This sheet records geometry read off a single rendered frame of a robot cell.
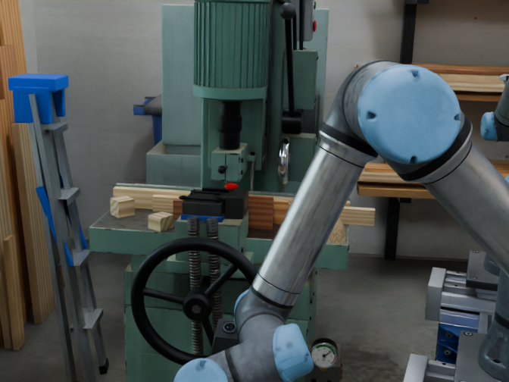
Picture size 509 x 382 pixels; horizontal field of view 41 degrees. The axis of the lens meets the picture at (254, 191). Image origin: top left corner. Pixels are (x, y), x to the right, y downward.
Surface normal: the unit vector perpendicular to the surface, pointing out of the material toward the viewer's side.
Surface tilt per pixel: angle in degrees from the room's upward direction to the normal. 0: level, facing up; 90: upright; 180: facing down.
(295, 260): 88
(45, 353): 0
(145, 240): 90
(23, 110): 90
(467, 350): 0
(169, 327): 90
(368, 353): 0
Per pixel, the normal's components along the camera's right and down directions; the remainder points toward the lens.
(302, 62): -0.14, 0.25
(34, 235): 1.00, -0.01
